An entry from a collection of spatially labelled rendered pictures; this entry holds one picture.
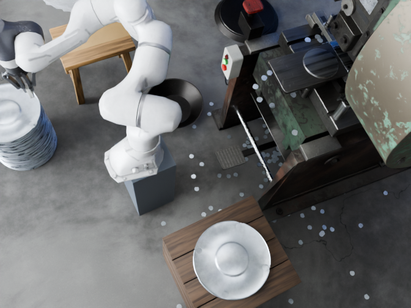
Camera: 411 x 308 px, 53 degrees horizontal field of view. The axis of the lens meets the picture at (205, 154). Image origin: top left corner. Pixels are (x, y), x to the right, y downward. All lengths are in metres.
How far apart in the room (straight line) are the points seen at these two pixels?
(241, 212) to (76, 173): 0.87
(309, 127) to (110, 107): 0.70
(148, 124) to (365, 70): 0.67
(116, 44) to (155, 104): 0.83
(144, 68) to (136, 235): 0.92
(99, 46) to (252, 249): 1.15
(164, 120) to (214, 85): 1.09
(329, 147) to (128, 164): 0.72
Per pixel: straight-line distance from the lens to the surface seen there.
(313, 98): 1.56
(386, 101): 0.83
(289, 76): 1.45
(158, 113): 1.25
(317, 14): 1.70
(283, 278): 1.64
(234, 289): 1.58
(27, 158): 2.05
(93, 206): 2.03
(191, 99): 2.23
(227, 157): 1.94
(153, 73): 1.30
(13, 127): 1.92
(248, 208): 1.66
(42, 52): 1.49
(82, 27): 1.47
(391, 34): 0.79
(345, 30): 1.39
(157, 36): 1.34
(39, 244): 2.04
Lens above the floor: 1.91
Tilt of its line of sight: 65 degrees down
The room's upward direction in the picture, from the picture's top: 12 degrees clockwise
